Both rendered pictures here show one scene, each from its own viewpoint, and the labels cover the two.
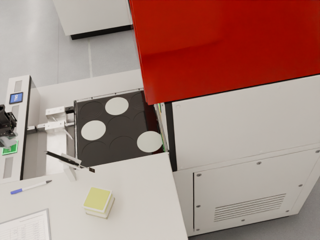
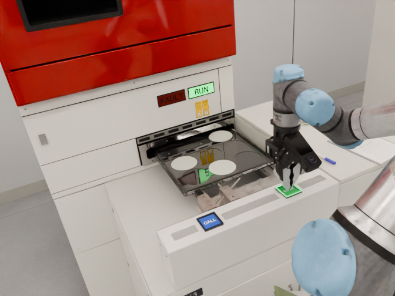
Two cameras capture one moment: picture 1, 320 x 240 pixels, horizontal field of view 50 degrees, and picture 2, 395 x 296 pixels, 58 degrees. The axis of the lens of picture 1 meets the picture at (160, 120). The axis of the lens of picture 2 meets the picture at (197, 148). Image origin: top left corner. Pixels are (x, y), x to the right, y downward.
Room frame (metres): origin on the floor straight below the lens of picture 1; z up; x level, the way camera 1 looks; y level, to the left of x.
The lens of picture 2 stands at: (1.27, 1.30, 1.62)
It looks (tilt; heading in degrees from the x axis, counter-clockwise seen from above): 30 degrees down; 253
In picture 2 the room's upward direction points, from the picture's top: 7 degrees counter-clockwise
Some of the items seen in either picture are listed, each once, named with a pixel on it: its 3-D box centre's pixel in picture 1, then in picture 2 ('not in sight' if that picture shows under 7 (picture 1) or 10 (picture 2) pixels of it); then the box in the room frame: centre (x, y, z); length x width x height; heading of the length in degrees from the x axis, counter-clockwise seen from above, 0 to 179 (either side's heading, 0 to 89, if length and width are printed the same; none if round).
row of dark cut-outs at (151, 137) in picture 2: (157, 105); (187, 126); (0.90, 0.00, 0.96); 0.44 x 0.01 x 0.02; 5
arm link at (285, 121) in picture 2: not in sight; (286, 116); (0.78, 0.56, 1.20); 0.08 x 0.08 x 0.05
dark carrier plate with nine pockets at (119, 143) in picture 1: (119, 125); (209, 155); (0.87, 0.17, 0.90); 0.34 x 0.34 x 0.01; 5
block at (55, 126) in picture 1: (55, 126); (229, 195); (0.91, 0.43, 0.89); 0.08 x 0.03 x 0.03; 95
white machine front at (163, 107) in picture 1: (151, 64); (143, 124); (1.08, 0.01, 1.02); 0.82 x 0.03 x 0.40; 5
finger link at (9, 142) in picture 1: (9, 143); (289, 172); (0.77, 0.55, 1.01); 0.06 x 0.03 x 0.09; 95
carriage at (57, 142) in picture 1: (57, 145); (250, 195); (0.83, 0.43, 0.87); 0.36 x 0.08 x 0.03; 5
